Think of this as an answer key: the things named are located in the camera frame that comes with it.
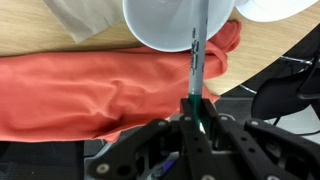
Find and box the brown napkin near mug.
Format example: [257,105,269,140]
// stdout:
[43,0,124,44]

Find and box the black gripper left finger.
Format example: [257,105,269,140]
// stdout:
[180,98,216,180]

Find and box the orange red cloth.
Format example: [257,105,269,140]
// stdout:
[0,20,243,144]

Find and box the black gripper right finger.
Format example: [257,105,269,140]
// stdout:
[201,99,299,180]

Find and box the small white plate left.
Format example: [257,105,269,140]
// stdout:
[235,0,319,22]

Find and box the green capped grey marker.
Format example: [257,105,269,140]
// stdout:
[188,0,209,128]

